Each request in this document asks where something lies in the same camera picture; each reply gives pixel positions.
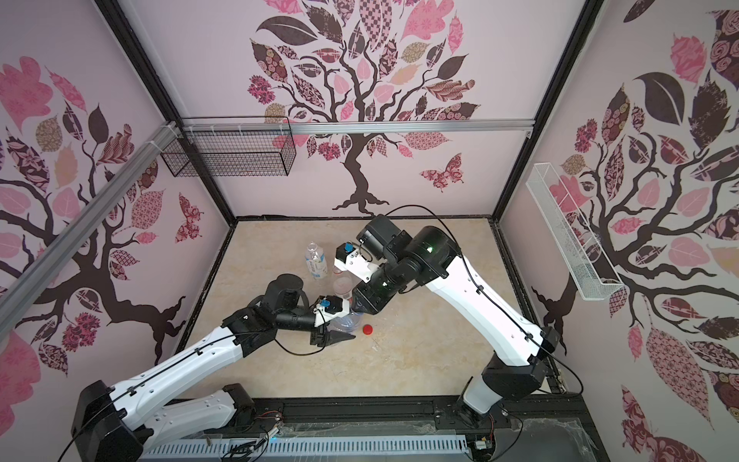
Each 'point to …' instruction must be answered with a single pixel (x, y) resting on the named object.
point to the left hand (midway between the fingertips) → (349, 326)
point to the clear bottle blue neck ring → (345, 323)
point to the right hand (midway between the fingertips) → (364, 308)
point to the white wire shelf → (578, 252)
